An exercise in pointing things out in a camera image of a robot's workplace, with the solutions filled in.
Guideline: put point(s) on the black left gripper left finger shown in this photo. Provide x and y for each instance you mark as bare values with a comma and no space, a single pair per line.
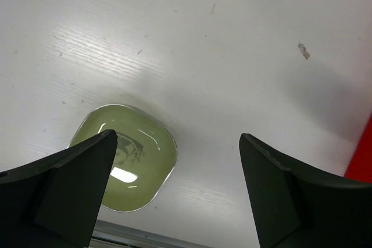
54,201

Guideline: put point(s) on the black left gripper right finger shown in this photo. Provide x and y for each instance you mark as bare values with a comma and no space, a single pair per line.
297,205

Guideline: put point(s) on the green square panda plate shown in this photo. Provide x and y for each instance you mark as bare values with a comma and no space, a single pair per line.
146,155

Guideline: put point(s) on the red plastic bin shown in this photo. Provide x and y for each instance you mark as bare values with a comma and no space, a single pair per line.
359,168

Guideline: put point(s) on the aluminium front rail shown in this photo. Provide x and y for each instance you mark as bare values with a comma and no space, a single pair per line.
107,234

